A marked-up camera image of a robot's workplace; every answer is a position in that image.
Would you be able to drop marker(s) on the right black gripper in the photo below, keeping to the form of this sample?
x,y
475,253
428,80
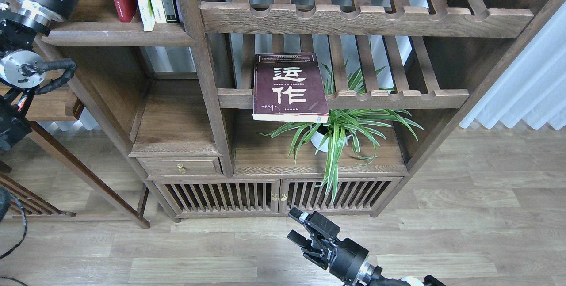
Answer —
x,y
346,259

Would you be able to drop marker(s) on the dark red book white characters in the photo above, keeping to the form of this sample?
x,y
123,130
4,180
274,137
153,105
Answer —
x,y
288,88

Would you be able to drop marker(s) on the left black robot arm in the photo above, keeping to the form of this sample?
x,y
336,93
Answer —
x,y
23,70

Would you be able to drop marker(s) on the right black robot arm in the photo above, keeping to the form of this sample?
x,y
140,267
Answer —
x,y
374,278

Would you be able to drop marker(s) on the green spider plant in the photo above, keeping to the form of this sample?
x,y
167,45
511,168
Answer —
x,y
361,123

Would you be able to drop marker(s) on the wooden side table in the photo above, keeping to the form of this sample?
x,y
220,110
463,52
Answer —
x,y
109,81

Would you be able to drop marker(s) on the brass drawer knob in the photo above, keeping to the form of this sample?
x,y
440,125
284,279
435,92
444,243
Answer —
x,y
181,169

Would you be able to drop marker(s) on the dark wooden bookshelf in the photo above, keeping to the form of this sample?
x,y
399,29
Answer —
x,y
435,58

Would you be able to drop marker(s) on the wooden slatted rack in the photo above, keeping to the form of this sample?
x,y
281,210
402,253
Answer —
x,y
34,206

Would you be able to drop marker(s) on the white curtain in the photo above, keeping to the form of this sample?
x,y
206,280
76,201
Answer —
x,y
533,88

